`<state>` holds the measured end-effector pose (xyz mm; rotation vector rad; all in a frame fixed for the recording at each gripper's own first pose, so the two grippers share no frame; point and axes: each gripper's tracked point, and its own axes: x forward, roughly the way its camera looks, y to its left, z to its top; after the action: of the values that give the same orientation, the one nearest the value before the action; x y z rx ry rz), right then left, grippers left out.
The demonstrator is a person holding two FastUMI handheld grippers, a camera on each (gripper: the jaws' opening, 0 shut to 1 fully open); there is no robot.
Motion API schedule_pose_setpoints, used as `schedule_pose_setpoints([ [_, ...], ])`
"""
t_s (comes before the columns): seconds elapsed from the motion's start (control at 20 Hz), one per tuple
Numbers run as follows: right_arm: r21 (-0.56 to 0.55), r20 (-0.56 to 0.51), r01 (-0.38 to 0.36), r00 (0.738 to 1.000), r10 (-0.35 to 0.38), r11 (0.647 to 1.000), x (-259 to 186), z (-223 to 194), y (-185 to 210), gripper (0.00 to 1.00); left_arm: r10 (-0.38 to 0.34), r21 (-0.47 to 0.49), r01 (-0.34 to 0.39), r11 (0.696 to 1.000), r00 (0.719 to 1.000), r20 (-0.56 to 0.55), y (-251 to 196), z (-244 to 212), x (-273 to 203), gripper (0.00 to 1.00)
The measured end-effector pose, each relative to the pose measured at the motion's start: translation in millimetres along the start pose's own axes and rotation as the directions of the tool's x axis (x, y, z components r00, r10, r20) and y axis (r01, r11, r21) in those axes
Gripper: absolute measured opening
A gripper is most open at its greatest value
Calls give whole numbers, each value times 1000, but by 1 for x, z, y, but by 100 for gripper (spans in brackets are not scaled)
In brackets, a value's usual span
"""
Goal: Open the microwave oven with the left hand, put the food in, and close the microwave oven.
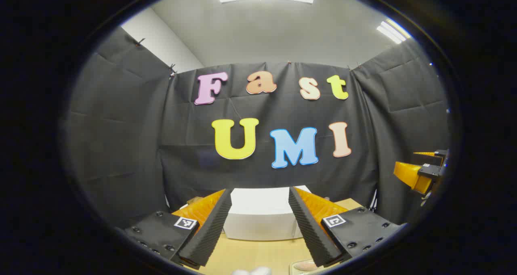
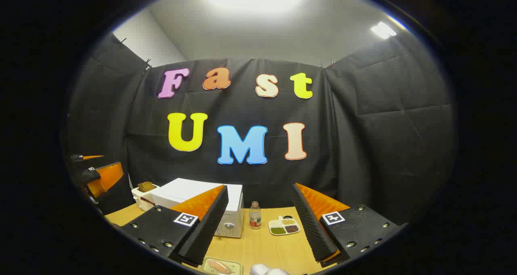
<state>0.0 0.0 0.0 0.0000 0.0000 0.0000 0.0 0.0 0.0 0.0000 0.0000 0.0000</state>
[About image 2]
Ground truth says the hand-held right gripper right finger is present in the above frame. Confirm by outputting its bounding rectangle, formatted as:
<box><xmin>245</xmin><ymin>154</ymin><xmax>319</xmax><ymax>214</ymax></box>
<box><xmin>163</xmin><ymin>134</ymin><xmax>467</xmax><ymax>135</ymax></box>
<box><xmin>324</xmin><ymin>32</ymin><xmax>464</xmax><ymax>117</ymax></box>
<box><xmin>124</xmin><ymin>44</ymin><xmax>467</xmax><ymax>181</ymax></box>
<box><xmin>291</xmin><ymin>183</ymin><xmax>404</xmax><ymax>267</ymax></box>

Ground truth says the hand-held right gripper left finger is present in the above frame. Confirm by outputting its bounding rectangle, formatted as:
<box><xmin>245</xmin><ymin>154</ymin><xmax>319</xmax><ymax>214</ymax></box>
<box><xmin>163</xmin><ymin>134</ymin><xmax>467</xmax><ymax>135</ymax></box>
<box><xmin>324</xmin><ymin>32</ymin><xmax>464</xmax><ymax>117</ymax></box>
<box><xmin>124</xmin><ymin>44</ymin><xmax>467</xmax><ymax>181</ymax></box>
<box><xmin>120</xmin><ymin>185</ymin><xmax>229</xmax><ymax>267</ymax></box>

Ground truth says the white microwave oven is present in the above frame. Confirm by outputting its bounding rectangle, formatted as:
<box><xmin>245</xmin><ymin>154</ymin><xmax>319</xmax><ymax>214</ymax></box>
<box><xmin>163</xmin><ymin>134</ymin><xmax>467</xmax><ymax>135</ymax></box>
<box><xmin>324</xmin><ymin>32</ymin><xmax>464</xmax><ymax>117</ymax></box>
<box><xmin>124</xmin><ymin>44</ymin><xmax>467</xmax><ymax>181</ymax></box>
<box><xmin>150</xmin><ymin>178</ymin><xmax>244</xmax><ymax>238</ymax></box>

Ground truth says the orange crumbed bread roll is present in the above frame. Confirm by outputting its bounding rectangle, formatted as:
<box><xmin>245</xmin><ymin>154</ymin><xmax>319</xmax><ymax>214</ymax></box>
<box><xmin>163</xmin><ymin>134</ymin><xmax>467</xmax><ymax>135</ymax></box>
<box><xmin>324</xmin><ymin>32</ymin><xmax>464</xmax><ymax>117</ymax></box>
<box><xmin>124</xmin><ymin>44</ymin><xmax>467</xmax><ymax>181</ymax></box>
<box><xmin>208</xmin><ymin>260</ymin><xmax>232</xmax><ymax>275</ymax></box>

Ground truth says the pale green square plate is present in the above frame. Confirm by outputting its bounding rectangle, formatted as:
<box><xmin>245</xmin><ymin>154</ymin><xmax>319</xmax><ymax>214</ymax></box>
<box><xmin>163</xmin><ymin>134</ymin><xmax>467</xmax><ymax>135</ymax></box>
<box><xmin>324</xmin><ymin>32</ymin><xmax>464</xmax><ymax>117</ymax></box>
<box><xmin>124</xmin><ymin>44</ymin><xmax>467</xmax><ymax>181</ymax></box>
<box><xmin>202</xmin><ymin>257</ymin><xmax>243</xmax><ymax>275</ymax></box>

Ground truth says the white divided dish of beans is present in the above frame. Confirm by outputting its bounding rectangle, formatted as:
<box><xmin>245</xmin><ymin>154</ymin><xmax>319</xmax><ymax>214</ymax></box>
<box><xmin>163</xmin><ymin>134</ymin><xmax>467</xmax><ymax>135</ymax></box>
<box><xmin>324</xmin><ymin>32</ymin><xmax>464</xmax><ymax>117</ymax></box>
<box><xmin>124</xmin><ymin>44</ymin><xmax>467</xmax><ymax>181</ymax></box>
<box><xmin>269</xmin><ymin>216</ymin><xmax>301</xmax><ymax>236</ymax></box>

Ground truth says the white toaster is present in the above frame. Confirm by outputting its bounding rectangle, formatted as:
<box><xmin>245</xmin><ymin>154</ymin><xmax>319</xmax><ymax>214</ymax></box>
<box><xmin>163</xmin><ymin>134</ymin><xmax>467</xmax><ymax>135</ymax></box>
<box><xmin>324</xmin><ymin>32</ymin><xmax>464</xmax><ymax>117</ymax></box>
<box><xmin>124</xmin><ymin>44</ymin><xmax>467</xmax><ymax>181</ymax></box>
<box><xmin>131</xmin><ymin>184</ymin><xmax>160</xmax><ymax>211</ymax></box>

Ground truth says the clear bottle with red label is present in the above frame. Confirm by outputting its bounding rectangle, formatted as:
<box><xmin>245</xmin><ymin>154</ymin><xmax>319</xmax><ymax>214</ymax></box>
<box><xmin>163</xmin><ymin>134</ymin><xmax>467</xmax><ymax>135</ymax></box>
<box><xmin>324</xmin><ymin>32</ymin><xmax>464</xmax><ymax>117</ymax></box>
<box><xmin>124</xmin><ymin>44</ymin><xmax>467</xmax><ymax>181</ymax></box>
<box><xmin>249</xmin><ymin>201</ymin><xmax>262</xmax><ymax>230</ymax></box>

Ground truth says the black backdrop cloth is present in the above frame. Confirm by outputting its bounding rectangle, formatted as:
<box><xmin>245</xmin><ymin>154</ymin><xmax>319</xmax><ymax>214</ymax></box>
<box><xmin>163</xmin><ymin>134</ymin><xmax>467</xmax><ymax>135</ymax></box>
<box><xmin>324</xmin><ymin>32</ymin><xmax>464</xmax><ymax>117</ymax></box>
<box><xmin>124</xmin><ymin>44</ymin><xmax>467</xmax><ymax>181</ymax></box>
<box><xmin>67</xmin><ymin>31</ymin><xmax>457</xmax><ymax>227</ymax></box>

